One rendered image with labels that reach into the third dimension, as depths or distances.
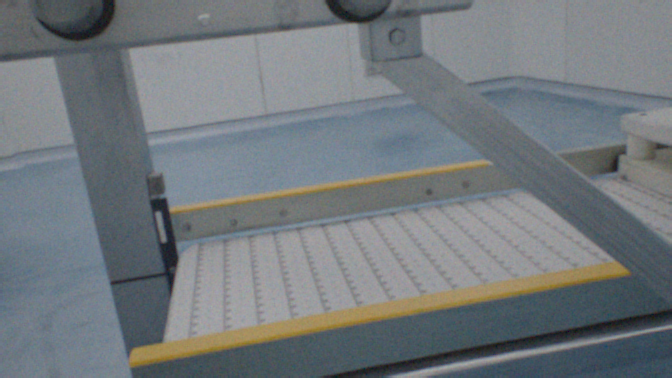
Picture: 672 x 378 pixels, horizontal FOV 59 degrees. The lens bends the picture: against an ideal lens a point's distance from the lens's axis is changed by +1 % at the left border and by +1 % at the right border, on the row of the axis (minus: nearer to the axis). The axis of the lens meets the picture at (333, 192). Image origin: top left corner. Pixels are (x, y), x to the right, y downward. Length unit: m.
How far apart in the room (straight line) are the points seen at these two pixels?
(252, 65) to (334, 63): 0.76
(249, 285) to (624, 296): 0.28
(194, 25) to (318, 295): 0.27
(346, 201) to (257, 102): 4.85
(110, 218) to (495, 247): 0.38
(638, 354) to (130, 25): 0.37
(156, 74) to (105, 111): 4.74
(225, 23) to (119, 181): 0.37
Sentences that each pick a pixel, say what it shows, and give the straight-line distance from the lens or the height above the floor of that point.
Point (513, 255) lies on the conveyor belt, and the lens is 0.53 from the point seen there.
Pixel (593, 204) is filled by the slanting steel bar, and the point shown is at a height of 0.91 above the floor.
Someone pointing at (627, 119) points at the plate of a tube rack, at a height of 0.87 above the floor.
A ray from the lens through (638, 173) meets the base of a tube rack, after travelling 0.71.
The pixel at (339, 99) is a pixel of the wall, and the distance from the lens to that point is 5.64.
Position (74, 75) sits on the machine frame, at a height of 0.98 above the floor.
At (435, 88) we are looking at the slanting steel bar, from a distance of 0.34.
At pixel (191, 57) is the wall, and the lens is 5.36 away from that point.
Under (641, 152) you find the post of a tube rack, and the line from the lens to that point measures 0.71.
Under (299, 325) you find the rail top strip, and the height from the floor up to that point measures 0.84.
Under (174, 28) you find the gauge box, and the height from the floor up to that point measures 1.02.
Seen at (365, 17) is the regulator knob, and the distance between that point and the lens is 0.28.
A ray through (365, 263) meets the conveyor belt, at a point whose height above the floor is 0.80.
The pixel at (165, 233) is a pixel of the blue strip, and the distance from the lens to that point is 0.63.
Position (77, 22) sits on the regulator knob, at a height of 1.03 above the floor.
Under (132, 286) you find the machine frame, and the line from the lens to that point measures 0.67.
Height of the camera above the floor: 1.03
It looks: 18 degrees down
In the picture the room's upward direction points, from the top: 6 degrees counter-clockwise
